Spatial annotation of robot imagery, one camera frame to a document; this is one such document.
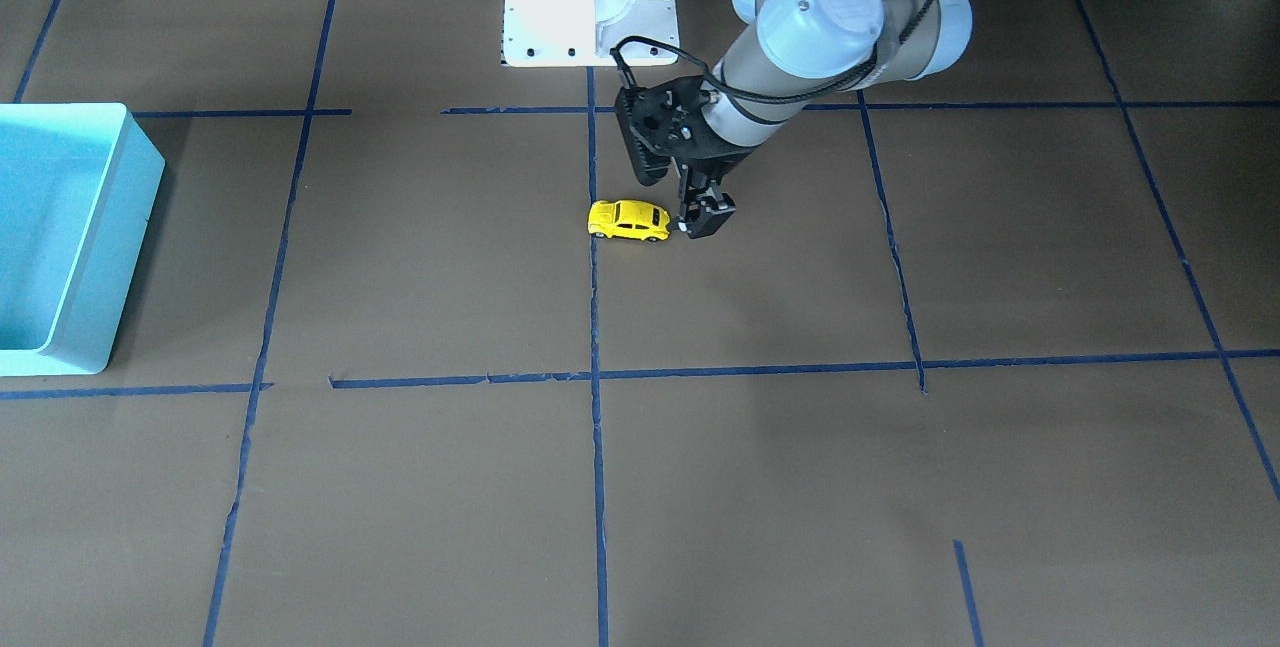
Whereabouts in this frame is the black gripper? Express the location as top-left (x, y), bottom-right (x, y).
top-left (672, 127), bottom-right (756, 240)

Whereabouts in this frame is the yellow beetle toy car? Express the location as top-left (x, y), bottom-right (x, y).
top-left (586, 199), bottom-right (669, 242)

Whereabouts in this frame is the turquoise plastic bin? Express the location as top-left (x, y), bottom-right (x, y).
top-left (1, 102), bottom-right (165, 377)

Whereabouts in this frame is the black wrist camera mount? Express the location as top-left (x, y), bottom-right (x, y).
top-left (614, 76), bottom-right (705, 187)

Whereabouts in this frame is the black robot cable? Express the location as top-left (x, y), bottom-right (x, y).
top-left (608, 0), bottom-right (951, 108)

